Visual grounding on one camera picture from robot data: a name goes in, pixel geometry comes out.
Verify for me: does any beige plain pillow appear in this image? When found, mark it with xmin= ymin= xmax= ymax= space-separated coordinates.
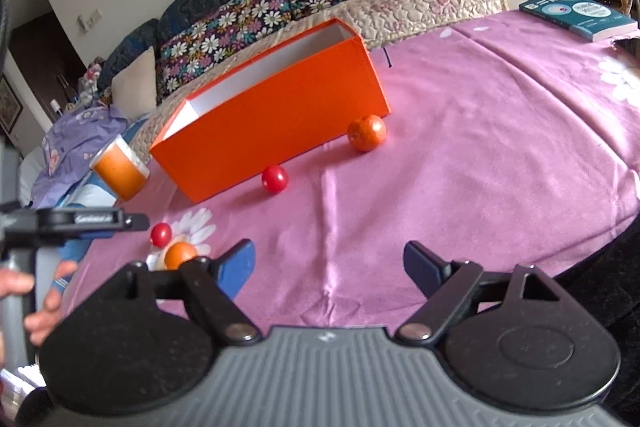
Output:
xmin=112 ymin=46 xmax=157 ymax=120

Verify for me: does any blue sheet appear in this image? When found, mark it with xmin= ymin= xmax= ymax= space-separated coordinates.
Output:
xmin=39 ymin=169 xmax=116 ymax=294

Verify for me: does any left floral daisy cushion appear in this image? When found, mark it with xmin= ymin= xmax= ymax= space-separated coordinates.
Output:
xmin=156 ymin=0 xmax=292 ymax=102

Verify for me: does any orange cardboard box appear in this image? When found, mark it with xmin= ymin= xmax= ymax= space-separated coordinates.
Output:
xmin=150 ymin=18 xmax=392 ymax=202

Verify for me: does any orange fruit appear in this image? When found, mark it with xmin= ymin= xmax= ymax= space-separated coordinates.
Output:
xmin=164 ymin=242 xmax=198 ymax=270

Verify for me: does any orange plastic cup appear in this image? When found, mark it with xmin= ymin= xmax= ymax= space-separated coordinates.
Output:
xmin=90 ymin=134 xmax=150 ymax=202

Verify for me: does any teal book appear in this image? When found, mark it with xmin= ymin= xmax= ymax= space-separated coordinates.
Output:
xmin=518 ymin=0 xmax=638 ymax=42

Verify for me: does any pink floral tablecloth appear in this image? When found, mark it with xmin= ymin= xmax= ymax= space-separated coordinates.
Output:
xmin=60 ymin=8 xmax=640 ymax=333

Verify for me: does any red tomato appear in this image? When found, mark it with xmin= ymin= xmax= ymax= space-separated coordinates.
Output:
xmin=262 ymin=165 xmax=288 ymax=194
xmin=150 ymin=222 xmax=172 ymax=249

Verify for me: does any white wall switch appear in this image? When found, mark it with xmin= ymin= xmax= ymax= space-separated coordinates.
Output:
xmin=77 ymin=9 xmax=103 ymax=32

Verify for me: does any person's left hand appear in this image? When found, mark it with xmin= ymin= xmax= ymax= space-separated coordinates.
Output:
xmin=0 ymin=258 xmax=79 ymax=363

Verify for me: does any purple crumpled blanket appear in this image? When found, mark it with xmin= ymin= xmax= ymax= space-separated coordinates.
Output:
xmin=32 ymin=103 xmax=129 ymax=208

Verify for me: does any dark mandarin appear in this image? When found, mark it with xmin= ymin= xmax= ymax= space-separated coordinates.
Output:
xmin=347 ymin=115 xmax=387 ymax=153

